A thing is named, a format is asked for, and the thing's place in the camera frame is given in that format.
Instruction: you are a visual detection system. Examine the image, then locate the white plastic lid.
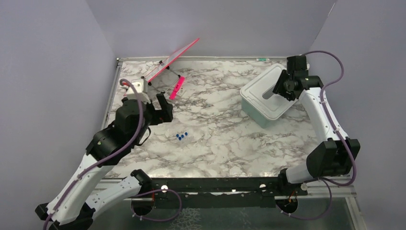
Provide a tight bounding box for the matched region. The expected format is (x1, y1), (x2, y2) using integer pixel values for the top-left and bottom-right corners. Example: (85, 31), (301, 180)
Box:
(240, 64), (296, 115)

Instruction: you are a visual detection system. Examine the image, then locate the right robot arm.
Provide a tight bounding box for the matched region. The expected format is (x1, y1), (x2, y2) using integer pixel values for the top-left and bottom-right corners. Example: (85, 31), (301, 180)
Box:
(273, 54), (361, 195)

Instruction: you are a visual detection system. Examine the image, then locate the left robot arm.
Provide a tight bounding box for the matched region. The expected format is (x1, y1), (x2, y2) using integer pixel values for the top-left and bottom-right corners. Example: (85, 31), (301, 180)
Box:
(35, 92), (173, 230)

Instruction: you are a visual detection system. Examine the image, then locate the clear test tube rack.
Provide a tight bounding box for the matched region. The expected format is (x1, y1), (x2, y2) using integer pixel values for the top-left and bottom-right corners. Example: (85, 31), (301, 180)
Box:
(174, 132), (201, 149)

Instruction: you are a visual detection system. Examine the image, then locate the teal plastic bin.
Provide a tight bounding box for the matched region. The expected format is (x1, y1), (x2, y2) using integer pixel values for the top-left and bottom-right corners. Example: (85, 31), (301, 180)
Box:
(241, 98), (281, 129)

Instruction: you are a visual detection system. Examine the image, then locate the pink acrylic stand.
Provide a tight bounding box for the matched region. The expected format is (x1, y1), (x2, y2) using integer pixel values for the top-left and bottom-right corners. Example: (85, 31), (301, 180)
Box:
(139, 38), (201, 101)

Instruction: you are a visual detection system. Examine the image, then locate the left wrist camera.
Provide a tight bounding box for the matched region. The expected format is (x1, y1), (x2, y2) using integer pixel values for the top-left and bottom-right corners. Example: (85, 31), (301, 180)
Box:
(124, 79), (151, 104)

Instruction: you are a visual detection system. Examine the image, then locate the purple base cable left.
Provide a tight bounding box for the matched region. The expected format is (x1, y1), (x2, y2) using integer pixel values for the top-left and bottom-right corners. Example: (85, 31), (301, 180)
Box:
(130, 188), (183, 223)

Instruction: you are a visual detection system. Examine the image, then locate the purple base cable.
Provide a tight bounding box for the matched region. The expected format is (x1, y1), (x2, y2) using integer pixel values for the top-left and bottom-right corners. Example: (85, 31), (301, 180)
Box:
(275, 179), (333, 221)
(130, 188), (183, 223)

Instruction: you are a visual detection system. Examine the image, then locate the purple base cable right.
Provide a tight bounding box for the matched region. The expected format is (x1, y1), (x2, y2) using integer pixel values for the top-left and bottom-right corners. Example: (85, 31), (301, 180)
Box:
(275, 179), (333, 221)

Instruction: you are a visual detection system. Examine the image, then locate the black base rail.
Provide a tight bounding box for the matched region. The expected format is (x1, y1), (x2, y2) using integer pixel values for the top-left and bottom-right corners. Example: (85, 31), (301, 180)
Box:
(131, 173), (308, 215)

